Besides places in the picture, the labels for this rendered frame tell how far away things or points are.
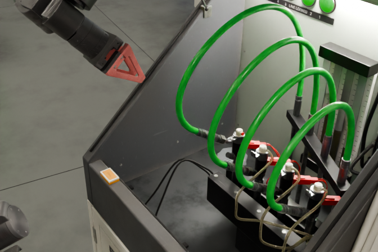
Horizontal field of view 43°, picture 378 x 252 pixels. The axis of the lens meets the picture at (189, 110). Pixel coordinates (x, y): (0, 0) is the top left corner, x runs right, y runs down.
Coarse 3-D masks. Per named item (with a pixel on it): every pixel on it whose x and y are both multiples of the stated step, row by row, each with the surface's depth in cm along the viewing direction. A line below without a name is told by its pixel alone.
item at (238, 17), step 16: (240, 16) 95; (288, 16) 105; (224, 32) 95; (208, 48) 94; (304, 48) 113; (192, 64) 94; (304, 64) 115; (176, 96) 96; (176, 112) 97; (192, 128) 101
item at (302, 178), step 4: (296, 176) 103; (300, 176) 103; (304, 176) 103; (308, 176) 103; (296, 180) 102; (300, 180) 102; (304, 180) 102; (308, 180) 102; (312, 180) 103; (316, 180) 103
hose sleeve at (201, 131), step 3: (201, 129) 104; (198, 132) 103; (201, 132) 103; (204, 132) 104; (207, 132) 105; (195, 135) 103; (198, 135) 103; (201, 135) 104; (204, 135) 104; (207, 135) 105; (216, 135) 107; (219, 135) 109; (207, 138) 106; (216, 138) 107; (219, 138) 108; (216, 141) 108; (219, 141) 108
